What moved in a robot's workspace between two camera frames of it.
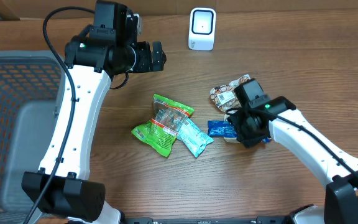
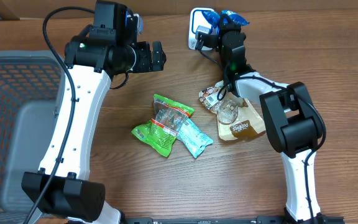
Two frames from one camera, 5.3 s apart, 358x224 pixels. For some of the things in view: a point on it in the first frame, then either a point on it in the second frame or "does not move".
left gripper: x=146 y=65 does not move
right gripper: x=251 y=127 to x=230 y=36
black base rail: x=259 y=220 does not move
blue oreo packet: x=225 y=129 to x=213 y=18
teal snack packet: x=194 y=139 does not move
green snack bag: x=160 y=133 does not move
